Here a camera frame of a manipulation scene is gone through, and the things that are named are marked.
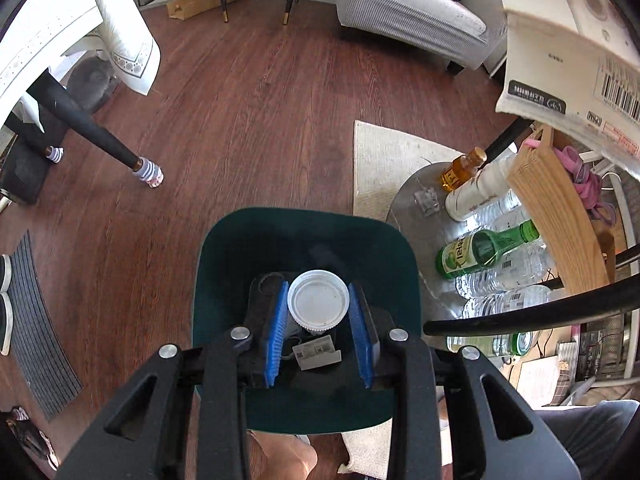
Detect black box under table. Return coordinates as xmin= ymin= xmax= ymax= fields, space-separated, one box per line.
xmin=0 ymin=105 xmax=71 ymax=206

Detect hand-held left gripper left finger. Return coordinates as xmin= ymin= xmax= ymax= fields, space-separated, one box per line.
xmin=55 ymin=275 xmax=290 ymax=480

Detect pink cloth strap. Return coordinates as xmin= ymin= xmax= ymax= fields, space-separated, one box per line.
xmin=522 ymin=137 xmax=618 ymax=226

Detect grey packet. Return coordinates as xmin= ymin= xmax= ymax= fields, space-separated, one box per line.
xmin=291 ymin=335 xmax=342 ymax=371

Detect white shipping box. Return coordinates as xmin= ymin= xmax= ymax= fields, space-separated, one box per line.
xmin=495 ymin=0 xmax=640 ymax=178

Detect grey cat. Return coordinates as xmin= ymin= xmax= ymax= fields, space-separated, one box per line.
xmin=66 ymin=52 xmax=121 ymax=113

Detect patterned sandals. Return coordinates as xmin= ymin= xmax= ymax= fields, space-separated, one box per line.
xmin=0 ymin=405 xmax=58 ymax=471

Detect green glass bottle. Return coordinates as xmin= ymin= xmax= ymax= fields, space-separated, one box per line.
xmin=436 ymin=220 xmax=542 ymax=277
xmin=446 ymin=331 xmax=536 ymax=358

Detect ribbed grey door mat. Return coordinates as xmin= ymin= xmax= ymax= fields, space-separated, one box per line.
xmin=7 ymin=230 xmax=83 ymax=421

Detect small clear plastic box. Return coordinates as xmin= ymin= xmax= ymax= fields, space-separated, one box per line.
xmin=414 ymin=186 xmax=441 ymax=217

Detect beige rug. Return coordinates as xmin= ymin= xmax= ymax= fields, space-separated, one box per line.
xmin=337 ymin=120 xmax=466 ymax=480

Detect black table leg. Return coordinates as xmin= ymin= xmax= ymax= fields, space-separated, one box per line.
xmin=25 ymin=70 xmax=143 ymax=171

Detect wooden board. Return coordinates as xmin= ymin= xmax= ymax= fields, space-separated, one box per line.
xmin=506 ymin=127 xmax=617 ymax=288

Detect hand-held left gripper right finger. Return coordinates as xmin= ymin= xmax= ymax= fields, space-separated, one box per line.
xmin=348 ymin=282 xmax=581 ymax=480

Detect light grey armchair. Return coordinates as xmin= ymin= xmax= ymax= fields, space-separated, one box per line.
xmin=336 ymin=0 xmax=508 ymax=73

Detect person's bare leg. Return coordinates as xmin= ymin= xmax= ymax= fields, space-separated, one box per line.
xmin=250 ymin=430 xmax=318 ymax=480

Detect person's grey clothing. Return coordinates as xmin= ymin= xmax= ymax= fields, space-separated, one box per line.
xmin=537 ymin=400 xmax=640 ymax=480

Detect round grey side table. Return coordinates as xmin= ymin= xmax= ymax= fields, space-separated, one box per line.
xmin=385 ymin=160 xmax=566 ymax=321
xmin=424 ymin=272 xmax=640 ymax=338

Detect white paper sheet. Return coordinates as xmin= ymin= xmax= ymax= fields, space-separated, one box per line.
xmin=515 ymin=355 xmax=561 ymax=408

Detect amber glass bottle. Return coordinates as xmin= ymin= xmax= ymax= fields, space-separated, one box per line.
xmin=440 ymin=146 xmax=488 ymax=192

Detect pale green patterned tablecloth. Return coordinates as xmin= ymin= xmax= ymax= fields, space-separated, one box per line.
xmin=0 ymin=0 xmax=162 ymax=131

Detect dark green chair seat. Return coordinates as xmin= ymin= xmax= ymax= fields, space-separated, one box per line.
xmin=192 ymin=207 xmax=423 ymax=435

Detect white plastic bottle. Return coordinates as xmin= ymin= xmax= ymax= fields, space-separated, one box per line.
xmin=445 ymin=160 xmax=516 ymax=222

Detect clear plastic water bottle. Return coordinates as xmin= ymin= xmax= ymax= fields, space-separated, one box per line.
xmin=475 ymin=190 xmax=523 ymax=231
xmin=457 ymin=245 xmax=556 ymax=296
xmin=462 ymin=285 xmax=553 ymax=321

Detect white ribbed plastic container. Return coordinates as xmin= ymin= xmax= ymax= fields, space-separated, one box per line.
xmin=287 ymin=270 xmax=349 ymax=337

